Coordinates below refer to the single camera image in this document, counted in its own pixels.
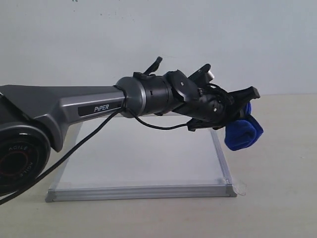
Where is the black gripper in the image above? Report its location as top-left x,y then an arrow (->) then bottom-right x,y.
173,86 -> 260,131

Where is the blue cloth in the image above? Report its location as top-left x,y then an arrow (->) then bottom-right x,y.
224,103 -> 264,151

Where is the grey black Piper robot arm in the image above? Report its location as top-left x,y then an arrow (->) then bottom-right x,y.
0,70 -> 264,203

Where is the clear tape front right corner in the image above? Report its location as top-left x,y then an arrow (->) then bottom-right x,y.
233,180 -> 247,196

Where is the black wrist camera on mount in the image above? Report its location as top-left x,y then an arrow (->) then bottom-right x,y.
188,63 -> 214,88

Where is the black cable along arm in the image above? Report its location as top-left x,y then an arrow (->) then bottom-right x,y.
0,57 -> 236,205

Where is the white board with aluminium frame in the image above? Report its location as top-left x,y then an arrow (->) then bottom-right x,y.
46,115 -> 237,202

